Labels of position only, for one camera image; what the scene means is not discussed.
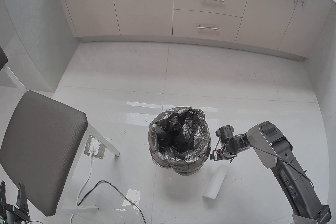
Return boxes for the beige cabinet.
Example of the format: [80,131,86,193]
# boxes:
[50,0,336,62]

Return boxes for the black cable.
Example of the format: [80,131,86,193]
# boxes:
[77,180,146,224]

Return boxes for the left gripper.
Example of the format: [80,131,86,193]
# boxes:
[0,180,30,224]

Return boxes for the grey seat white chair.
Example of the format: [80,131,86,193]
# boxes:
[0,46,121,217]

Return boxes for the white foam roll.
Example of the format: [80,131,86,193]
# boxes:
[202,164,228,199]

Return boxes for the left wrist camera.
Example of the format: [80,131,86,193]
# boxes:
[5,205,16,221]

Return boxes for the black plastic bag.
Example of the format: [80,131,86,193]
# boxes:
[148,106,212,178]

